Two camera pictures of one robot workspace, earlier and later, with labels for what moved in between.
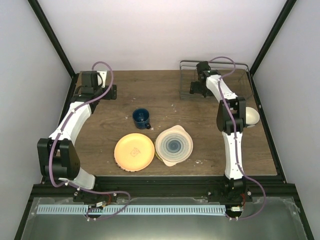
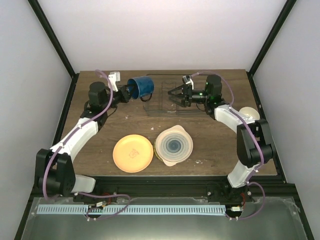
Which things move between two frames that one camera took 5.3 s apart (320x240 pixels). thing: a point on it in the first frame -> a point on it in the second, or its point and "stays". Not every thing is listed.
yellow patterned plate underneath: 155,152 stays
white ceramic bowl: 252,117 stays
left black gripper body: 108,96 -> 124,98
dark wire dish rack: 237,74 -> 161,104
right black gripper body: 200,90 -> 193,98
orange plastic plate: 134,152 stays
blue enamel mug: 141,118 -> 144,88
